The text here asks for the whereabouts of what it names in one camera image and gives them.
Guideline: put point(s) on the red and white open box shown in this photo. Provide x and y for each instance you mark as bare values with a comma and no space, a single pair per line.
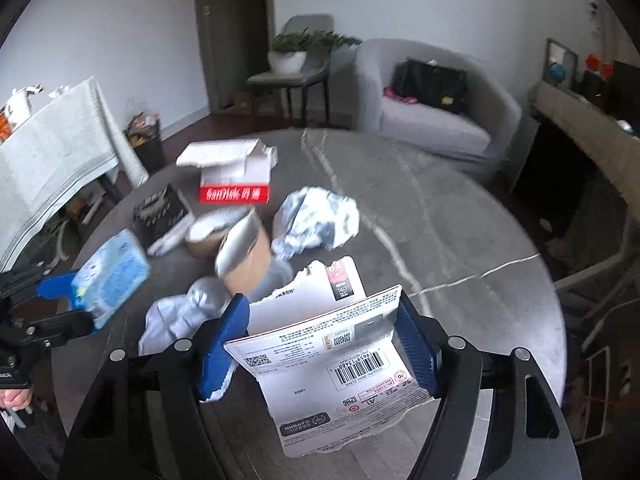
232,171

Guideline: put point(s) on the grey dining chair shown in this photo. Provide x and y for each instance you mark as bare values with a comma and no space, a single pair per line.
316,69

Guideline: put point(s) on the white tablecloth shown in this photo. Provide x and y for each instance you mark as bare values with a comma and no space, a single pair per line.
66,145

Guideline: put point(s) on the grey armchair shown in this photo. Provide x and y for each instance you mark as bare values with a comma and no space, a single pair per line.
482,131

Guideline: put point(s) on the crumpled white paper ball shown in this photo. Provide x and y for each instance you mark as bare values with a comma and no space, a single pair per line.
313,217

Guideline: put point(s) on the crumpled grey-white tissue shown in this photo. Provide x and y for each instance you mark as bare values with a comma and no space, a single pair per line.
176,317

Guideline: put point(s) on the framed picture with globe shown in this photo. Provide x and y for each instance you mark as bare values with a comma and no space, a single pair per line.
560,65

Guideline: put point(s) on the person's left hand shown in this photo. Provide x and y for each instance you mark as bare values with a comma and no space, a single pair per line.
15,399

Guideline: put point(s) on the beige fringed cabinet runner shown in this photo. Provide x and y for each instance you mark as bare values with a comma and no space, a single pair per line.
614,150

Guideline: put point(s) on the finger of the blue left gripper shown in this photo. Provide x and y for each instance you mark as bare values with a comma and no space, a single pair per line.
56,286

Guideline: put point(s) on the black handbag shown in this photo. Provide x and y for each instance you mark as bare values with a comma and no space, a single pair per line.
433,85

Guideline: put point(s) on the brown paper cup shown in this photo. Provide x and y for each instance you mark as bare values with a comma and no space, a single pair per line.
237,244

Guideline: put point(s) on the blue tissue packet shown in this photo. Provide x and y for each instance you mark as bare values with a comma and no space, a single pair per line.
110,277

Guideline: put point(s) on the dark grey door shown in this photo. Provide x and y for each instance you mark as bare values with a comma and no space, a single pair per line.
234,38

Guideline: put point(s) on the black and white small box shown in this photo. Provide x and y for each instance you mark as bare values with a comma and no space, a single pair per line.
162,220

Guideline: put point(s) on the pink item on armchair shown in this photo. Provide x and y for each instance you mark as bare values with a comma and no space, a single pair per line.
389,93

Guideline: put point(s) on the black bin with snacks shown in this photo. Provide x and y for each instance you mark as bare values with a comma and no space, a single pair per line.
143,134

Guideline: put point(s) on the potted green plant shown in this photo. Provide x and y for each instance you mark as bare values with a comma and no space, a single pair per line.
289,51

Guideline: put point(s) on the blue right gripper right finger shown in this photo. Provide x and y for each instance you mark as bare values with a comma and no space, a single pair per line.
419,338

